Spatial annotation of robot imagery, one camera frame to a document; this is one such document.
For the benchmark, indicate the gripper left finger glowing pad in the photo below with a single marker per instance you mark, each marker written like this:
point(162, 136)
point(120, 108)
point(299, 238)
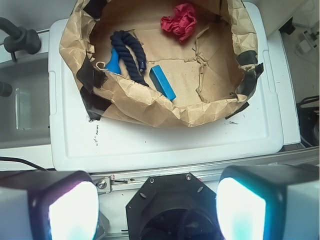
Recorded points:
point(48, 205)

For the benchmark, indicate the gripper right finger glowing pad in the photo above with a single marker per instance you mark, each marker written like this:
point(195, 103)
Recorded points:
point(269, 202)

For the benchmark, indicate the red paper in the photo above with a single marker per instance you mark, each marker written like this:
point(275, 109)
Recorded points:
point(182, 24)

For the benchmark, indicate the white plastic lid tray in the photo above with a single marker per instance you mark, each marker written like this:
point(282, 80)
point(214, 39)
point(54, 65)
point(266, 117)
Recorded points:
point(108, 145)

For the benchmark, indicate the clear plastic storage bin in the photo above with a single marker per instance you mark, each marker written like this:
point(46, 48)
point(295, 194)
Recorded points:
point(25, 110)

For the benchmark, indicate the blue rectangular block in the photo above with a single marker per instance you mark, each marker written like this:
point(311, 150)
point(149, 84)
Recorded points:
point(161, 82)

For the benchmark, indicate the blue plastic bowling pin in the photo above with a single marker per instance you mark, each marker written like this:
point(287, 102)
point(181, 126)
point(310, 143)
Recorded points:
point(113, 64)

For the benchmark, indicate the brown paper bag bin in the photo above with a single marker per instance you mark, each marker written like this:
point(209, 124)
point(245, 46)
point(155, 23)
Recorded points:
point(213, 73)

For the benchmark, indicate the metal corner bracket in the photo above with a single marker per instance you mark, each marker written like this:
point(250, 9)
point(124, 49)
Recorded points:
point(103, 184)

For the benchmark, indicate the aluminium extrusion rail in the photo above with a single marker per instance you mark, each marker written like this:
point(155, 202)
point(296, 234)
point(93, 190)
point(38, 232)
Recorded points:
point(125, 184)

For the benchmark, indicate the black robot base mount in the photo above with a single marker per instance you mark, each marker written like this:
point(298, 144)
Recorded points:
point(173, 207)

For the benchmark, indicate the black camera stand clamp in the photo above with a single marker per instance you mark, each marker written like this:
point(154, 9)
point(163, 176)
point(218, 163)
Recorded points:
point(19, 39)

